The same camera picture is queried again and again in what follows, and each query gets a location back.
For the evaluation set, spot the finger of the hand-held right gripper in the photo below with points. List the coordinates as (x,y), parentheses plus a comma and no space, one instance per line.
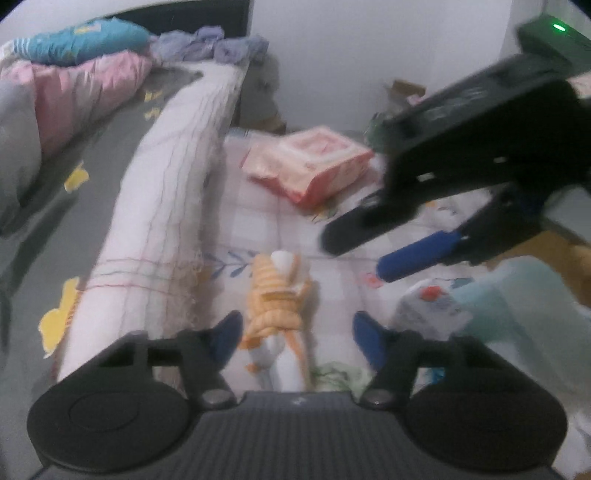
(351,230)
(415,256)

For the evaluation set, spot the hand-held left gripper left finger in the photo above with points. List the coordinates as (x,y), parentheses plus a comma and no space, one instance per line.
(226,337)

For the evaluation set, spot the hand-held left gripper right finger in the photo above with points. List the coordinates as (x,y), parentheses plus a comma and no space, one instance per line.
(369,341)

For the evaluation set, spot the orange striped socks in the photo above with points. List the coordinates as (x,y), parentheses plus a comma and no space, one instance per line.
(272,300)

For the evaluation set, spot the large brown cardboard box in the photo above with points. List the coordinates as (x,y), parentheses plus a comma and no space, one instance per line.
(563,263)

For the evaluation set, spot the green patterned white cloth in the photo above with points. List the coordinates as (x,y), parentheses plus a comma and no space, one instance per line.
(337,376)

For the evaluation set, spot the white blue tissue pack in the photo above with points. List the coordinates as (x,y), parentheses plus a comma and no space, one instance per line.
(429,309)

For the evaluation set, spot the red wet wipes pack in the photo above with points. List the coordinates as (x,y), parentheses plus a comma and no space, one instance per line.
(314,161)

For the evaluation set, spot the open cardboard box with flaps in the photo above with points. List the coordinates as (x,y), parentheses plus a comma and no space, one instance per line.
(401,90)

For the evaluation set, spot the light blue quilted towel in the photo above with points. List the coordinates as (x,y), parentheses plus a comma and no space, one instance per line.
(517,304)

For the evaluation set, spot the white rolled blanket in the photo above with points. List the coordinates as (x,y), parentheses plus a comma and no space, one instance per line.
(161,207)

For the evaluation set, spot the grey flowered bed sheet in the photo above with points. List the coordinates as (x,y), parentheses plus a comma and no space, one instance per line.
(69,230)

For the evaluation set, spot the purple crumpled clothes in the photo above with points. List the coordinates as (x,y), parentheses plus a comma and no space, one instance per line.
(231,48)

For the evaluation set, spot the dark bed headboard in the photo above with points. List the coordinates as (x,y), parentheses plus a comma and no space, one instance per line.
(184,16)

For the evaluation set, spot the pink grey quilt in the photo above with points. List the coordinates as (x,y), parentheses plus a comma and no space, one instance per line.
(69,92)

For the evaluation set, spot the blue striped pillow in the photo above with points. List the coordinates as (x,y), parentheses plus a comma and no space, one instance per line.
(83,41)

